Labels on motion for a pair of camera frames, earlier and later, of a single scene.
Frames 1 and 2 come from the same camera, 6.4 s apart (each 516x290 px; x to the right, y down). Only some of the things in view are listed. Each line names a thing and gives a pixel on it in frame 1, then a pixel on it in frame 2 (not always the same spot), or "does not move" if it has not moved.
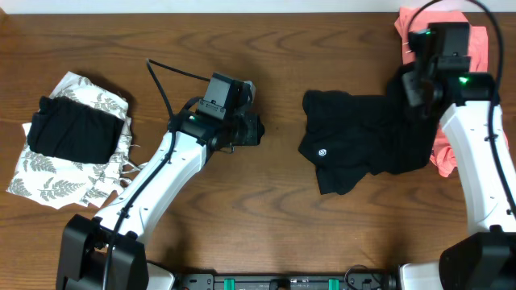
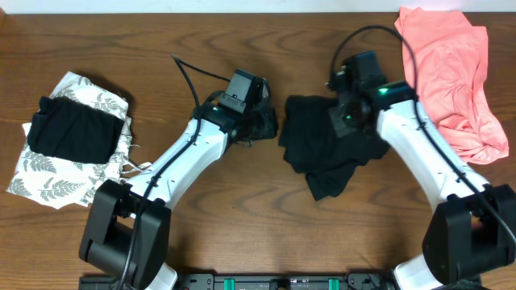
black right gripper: [409, 83] → [338, 128]
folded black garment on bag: [69, 130] does not move
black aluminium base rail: [286, 281] does not move
